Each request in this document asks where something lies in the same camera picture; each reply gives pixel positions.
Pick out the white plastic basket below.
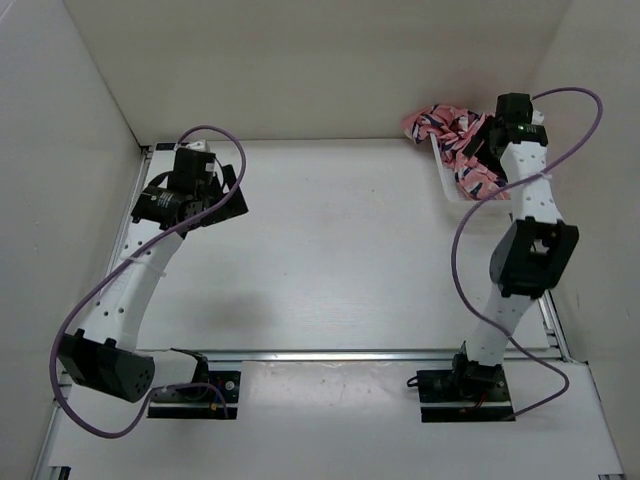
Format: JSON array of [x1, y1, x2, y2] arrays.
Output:
[[430, 134, 511, 220]]

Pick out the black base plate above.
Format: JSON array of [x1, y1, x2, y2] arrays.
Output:
[[147, 364, 241, 420], [406, 370, 514, 423]]

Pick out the front aluminium rail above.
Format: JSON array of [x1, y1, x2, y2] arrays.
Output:
[[137, 349, 566, 365]]

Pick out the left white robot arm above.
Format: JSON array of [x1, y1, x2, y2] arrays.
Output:
[[55, 140, 248, 403]]

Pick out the pink shark print shorts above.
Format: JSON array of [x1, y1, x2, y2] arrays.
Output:
[[401, 104, 507, 200]]

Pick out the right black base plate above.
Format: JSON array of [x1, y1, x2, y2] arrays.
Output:
[[406, 370, 514, 423]]

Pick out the aluminium rail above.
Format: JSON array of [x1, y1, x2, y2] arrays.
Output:
[[137, 349, 566, 365], [538, 292, 573, 362], [31, 145, 154, 479]]

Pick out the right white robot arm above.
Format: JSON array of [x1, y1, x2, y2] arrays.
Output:
[[449, 93, 579, 400]]

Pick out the left aluminium rail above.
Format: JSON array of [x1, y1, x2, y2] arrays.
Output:
[[31, 145, 154, 479]]

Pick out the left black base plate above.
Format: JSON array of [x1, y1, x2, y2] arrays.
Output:
[[147, 364, 241, 420]]

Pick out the right aluminium rail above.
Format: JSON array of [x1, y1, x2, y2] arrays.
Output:
[[538, 292, 573, 362]]

